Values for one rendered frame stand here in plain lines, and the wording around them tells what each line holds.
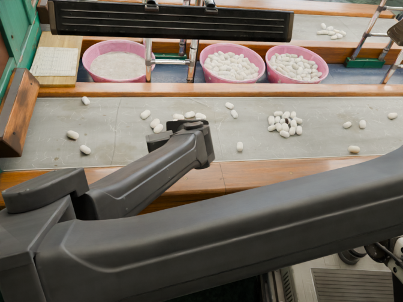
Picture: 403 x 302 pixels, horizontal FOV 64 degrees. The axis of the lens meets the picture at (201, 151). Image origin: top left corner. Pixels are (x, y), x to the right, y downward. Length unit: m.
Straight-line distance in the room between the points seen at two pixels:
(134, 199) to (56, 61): 0.96
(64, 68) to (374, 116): 1.14
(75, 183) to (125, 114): 0.80
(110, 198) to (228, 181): 0.61
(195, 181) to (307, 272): 0.51
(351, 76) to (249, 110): 0.67
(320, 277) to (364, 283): 0.15
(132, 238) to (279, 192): 0.11
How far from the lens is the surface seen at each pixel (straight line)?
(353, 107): 1.38
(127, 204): 0.36
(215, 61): 1.38
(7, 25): 1.14
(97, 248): 0.21
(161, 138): 0.67
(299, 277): 1.17
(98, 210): 0.32
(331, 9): 2.04
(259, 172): 0.95
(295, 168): 1.01
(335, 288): 1.20
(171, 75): 1.38
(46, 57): 1.31
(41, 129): 1.09
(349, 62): 1.74
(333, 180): 0.25
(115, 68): 1.31
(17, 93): 1.04
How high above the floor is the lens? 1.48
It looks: 48 degrees down
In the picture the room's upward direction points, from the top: 11 degrees clockwise
